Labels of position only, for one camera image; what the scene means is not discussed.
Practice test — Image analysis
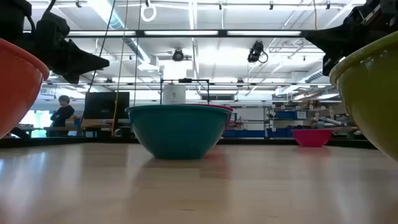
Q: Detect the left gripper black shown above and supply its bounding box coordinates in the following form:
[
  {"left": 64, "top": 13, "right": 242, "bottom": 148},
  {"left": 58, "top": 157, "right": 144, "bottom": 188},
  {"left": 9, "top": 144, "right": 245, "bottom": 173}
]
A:
[{"left": 32, "top": 12, "right": 111, "bottom": 85}]

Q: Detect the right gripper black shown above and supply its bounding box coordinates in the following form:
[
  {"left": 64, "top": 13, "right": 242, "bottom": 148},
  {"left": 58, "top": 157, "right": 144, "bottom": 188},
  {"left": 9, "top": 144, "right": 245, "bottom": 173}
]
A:
[{"left": 304, "top": 0, "right": 398, "bottom": 77}]

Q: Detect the orange plastic bowl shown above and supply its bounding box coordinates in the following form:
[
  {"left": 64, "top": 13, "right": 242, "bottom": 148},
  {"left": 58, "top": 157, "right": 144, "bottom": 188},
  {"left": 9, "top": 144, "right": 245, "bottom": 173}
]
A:
[{"left": 0, "top": 37, "right": 50, "bottom": 140}]

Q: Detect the yellow plastic bowl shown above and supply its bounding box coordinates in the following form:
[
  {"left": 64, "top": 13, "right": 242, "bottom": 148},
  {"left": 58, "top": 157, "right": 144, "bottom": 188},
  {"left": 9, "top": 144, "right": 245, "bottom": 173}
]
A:
[{"left": 328, "top": 30, "right": 398, "bottom": 162}]

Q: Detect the small pink plastic bowl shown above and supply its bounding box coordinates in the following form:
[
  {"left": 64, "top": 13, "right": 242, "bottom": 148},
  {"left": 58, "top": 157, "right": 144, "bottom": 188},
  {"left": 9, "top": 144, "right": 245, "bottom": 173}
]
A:
[{"left": 291, "top": 128, "right": 333, "bottom": 148}]

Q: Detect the teal plastic bowl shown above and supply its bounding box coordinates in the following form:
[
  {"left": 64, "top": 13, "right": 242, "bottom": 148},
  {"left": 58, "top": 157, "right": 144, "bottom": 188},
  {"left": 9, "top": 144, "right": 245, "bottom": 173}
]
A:
[{"left": 125, "top": 104, "right": 233, "bottom": 161}]

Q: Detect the black monitor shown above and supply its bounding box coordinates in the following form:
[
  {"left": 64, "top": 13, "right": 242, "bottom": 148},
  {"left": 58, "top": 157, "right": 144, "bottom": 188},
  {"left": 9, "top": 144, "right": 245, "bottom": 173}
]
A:
[{"left": 83, "top": 91, "right": 131, "bottom": 120}]

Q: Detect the person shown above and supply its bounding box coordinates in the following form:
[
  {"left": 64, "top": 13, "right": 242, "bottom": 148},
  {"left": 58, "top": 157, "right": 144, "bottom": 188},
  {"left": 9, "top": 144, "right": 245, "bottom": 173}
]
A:
[{"left": 49, "top": 95, "right": 76, "bottom": 138}]

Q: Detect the blue storage bin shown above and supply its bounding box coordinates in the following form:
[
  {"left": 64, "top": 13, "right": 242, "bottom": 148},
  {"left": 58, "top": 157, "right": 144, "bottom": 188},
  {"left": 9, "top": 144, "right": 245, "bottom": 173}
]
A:
[{"left": 274, "top": 110, "right": 308, "bottom": 120}]

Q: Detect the round black ceiling fixture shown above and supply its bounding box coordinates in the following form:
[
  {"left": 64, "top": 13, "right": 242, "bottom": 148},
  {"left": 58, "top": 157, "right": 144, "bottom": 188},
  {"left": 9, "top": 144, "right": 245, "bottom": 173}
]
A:
[{"left": 171, "top": 48, "right": 185, "bottom": 62}]

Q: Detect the white cylinder tank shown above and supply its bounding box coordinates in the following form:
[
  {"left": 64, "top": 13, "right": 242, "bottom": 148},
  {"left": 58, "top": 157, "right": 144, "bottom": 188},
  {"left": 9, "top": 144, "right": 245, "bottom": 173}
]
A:
[{"left": 162, "top": 83, "right": 187, "bottom": 105}]

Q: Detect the blue cabinet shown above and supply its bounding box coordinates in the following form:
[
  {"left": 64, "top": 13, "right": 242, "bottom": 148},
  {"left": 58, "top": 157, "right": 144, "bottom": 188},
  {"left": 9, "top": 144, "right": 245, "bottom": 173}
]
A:
[{"left": 223, "top": 128, "right": 294, "bottom": 139}]

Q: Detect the red plastic bowl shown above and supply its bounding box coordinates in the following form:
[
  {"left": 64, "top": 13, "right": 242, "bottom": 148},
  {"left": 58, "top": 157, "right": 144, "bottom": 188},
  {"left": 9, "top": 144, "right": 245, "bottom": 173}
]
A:
[{"left": 185, "top": 103, "right": 234, "bottom": 129}]

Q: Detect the black cable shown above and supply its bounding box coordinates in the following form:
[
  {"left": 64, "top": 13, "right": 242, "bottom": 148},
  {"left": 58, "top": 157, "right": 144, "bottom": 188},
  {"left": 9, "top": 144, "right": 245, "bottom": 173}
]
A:
[{"left": 78, "top": 0, "right": 117, "bottom": 127}]

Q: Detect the red hanging cable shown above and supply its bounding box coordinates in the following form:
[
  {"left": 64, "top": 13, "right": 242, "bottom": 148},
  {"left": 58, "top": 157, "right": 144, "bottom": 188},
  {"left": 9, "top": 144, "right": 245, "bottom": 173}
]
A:
[{"left": 312, "top": 0, "right": 318, "bottom": 31}]

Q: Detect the yellow cable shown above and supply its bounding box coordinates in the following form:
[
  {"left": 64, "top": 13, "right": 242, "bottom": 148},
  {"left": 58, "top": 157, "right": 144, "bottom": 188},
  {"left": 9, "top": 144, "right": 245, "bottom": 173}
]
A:
[{"left": 111, "top": 0, "right": 129, "bottom": 137}]

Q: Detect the black overhead frame beam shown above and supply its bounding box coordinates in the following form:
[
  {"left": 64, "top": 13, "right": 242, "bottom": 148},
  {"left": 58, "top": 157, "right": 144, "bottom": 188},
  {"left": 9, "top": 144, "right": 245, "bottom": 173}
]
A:
[{"left": 23, "top": 29, "right": 312, "bottom": 39}]

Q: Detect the black overhead camera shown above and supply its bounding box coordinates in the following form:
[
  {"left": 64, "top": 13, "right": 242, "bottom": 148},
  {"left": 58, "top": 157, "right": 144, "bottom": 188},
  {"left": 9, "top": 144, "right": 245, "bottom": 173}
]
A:
[{"left": 247, "top": 40, "right": 269, "bottom": 64}]

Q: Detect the white hanging ring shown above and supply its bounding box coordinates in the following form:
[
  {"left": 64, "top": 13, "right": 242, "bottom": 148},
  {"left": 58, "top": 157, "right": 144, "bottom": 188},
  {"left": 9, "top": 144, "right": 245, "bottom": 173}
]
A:
[{"left": 140, "top": 2, "right": 157, "bottom": 23}]

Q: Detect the black aluminium table frame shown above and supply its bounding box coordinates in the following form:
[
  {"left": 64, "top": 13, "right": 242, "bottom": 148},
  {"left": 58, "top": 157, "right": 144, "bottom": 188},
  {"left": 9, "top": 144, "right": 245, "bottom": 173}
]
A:
[{"left": 0, "top": 136, "right": 377, "bottom": 149}]

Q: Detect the black wire frame stand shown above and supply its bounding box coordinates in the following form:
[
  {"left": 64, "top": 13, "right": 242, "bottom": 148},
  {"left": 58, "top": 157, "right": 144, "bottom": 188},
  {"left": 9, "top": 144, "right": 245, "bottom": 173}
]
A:
[{"left": 159, "top": 78, "right": 211, "bottom": 106}]

